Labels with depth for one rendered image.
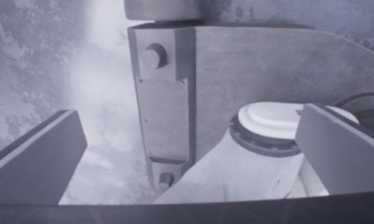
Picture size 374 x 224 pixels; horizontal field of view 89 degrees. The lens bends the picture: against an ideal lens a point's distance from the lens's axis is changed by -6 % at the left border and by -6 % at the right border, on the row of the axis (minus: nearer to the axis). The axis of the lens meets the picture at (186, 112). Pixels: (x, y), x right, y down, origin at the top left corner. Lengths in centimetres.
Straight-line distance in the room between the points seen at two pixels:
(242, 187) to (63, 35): 72
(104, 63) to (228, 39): 45
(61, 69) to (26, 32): 17
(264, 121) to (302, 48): 19
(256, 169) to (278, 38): 27
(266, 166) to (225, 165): 6
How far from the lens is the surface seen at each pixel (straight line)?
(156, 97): 49
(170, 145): 56
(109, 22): 71
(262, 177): 32
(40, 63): 93
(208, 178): 30
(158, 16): 44
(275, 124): 36
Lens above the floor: 62
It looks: 60 degrees down
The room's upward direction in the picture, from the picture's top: 160 degrees counter-clockwise
